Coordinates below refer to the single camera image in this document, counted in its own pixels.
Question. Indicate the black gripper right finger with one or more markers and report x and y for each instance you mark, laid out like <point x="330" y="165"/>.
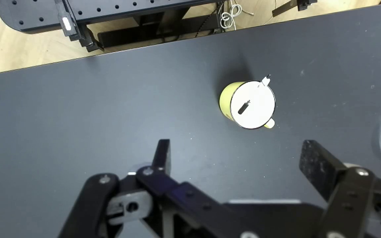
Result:
<point x="353" y="193"/>

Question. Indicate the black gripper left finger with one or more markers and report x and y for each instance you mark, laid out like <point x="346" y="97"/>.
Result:
<point x="167" y="207"/>

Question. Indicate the yellow mug with white interior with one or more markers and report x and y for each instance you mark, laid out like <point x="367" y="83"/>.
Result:
<point x="256" y="116"/>

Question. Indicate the black tripod stand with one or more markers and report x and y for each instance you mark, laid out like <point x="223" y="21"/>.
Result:
<point x="290" y="3"/>

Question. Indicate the black perforated optical breadboard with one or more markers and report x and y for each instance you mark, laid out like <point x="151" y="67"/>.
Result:
<point x="101" y="23"/>

